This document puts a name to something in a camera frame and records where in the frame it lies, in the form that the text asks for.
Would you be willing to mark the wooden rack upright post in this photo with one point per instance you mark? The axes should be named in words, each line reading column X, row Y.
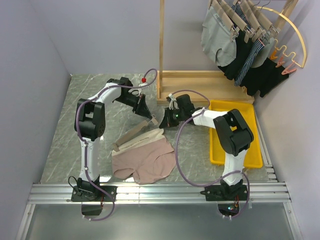
column 161, row 47

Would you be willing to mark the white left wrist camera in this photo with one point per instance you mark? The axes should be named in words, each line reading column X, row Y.
column 143, row 84

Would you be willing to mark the orange wavy clip hanger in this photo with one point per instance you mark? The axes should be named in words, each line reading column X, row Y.
column 283, row 59

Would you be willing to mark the pink and cream underwear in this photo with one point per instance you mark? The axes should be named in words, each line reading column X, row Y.
column 147, row 158

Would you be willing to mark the black hanging underwear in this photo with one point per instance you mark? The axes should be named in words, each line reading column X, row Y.
column 243, row 49
column 263, row 78

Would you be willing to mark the wooden rack right post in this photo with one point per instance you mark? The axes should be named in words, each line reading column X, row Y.
column 287, row 10

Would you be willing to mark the aluminium rail frame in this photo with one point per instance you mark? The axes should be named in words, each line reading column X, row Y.
column 170, row 209

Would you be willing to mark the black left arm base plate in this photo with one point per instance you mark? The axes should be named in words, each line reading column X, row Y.
column 96, row 196

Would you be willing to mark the striped blue hanging underwear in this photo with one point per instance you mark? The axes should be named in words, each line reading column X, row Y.
column 257, row 45

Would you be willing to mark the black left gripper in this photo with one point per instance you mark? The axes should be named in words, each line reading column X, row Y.
column 140, row 107

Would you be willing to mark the gold metal arc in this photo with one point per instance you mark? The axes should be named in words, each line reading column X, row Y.
column 290, row 36

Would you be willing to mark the yellow plastic tray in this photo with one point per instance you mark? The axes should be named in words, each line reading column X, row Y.
column 239, row 132

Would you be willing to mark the light grey hanging underwear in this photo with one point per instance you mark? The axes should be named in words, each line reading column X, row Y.
column 263, row 53

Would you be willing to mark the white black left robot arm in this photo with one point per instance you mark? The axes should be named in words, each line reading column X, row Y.
column 90, row 124

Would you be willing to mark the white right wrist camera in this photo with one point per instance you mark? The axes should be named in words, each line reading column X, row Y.
column 173, row 105

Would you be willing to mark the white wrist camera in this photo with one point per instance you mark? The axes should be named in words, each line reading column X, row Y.
column 173, row 105
column 143, row 84

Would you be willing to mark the black rear hanging underwear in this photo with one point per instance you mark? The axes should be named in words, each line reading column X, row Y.
column 263, row 78

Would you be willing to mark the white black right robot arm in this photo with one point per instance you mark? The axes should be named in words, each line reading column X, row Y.
column 200, row 116

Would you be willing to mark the beige clip hanger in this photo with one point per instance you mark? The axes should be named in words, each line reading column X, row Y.
column 132, row 132

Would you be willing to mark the beige hanger on grey underwear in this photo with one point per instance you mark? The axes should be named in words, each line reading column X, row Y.
column 225, row 18

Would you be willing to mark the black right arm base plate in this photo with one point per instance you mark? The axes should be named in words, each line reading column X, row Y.
column 222, row 193

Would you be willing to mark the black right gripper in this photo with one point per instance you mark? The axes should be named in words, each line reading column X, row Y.
column 167, row 121

